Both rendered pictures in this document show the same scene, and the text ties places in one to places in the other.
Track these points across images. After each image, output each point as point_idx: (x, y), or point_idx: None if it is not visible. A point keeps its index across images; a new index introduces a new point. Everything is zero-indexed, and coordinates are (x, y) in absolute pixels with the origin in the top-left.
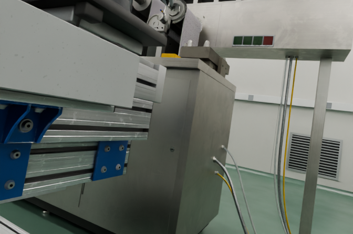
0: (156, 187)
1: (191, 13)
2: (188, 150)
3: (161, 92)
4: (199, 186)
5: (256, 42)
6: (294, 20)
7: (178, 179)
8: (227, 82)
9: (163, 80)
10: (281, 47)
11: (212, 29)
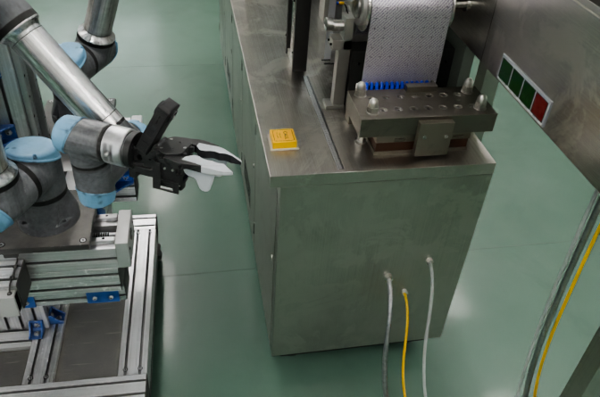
0: (268, 283)
1: (405, 1)
2: (278, 271)
3: (127, 260)
4: (336, 304)
5: (523, 98)
6: (590, 87)
7: (273, 292)
8: (423, 171)
9: (125, 252)
10: (553, 137)
11: (486, 14)
